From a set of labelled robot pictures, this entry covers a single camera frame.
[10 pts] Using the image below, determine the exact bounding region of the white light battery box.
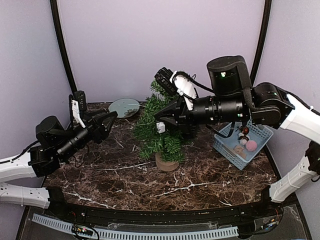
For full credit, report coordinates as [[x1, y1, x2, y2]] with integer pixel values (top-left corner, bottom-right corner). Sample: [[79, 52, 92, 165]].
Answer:
[[156, 121, 166, 134]]

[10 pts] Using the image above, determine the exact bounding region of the small green christmas tree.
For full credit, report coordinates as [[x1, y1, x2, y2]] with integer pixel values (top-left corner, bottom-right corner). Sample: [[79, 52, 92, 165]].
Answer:
[[133, 80, 190, 163]]

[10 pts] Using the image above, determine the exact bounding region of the brown gingerbread ornament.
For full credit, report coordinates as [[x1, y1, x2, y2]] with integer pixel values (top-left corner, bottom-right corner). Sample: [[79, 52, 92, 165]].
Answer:
[[234, 145, 247, 159]]

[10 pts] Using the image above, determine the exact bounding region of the pink pompom ornament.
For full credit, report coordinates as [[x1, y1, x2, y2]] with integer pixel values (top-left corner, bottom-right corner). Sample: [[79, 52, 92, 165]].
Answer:
[[245, 140, 258, 152]]

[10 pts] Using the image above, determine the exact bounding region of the light blue plastic basket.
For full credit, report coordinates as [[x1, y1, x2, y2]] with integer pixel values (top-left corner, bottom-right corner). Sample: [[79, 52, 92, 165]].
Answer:
[[213, 121, 274, 170]]

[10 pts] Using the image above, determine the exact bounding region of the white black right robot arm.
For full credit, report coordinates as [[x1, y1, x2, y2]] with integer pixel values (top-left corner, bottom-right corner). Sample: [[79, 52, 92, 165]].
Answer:
[[154, 55, 320, 217]]

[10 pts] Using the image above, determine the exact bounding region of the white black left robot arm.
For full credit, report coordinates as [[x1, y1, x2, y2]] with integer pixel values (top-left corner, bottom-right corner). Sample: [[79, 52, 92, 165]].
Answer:
[[0, 110, 118, 218]]

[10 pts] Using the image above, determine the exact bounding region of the light blue ceramic plate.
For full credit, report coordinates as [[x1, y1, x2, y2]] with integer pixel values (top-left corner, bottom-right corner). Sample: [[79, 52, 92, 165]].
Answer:
[[108, 98, 140, 119]]

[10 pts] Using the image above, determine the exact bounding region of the dark red bauble ornament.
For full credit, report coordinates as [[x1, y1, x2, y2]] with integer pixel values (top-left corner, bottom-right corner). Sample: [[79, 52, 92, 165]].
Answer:
[[238, 126, 250, 135]]

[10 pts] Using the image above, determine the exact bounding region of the white slotted cable duct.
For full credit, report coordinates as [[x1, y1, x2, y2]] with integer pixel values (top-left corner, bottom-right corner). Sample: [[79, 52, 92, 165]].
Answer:
[[31, 213, 239, 240]]

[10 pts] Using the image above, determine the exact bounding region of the black front rail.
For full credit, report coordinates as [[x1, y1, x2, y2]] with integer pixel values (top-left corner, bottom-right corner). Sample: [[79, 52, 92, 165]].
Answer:
[[50, 202, 268, 225]]

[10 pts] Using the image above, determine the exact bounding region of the left black corner post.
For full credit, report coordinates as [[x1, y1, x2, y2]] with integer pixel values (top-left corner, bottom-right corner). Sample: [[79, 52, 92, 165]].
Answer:
[[49, 0, 78, 95]]

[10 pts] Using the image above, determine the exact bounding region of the black corner post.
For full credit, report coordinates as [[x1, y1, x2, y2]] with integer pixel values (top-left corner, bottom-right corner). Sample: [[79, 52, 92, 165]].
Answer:
[[250, 0, 273, 85], [49, 0, 78, 95]]

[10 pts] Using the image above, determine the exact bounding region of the right black corner post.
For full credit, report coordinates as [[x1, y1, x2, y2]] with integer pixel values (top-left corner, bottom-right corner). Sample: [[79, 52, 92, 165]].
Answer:
[[250, 0, 273, 85]]

